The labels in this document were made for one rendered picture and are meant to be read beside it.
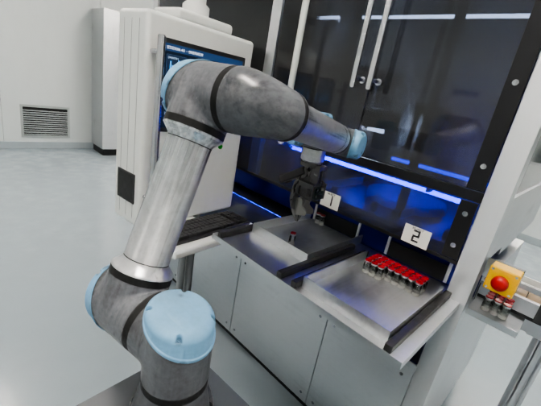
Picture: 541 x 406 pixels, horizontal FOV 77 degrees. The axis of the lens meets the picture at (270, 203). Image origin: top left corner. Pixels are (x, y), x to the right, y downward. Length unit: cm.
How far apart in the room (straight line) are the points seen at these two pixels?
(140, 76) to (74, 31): 470
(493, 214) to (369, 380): 75
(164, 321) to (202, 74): 41
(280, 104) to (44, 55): 537
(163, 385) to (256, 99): 47
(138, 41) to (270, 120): 78
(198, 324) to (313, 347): 104
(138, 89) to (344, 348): 121
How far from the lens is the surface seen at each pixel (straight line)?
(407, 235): 118
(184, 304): 61
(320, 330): 151
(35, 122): 588
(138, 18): 129
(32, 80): 583
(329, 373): 157
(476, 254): 113
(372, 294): 104
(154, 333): 57
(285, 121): 58
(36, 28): 583
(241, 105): 56
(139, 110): 127
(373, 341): 87
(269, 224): 129
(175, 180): 62
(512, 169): 108
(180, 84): 64
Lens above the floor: 138
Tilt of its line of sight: 19 degrees down
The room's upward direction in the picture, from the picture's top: 10 degrees clockwise
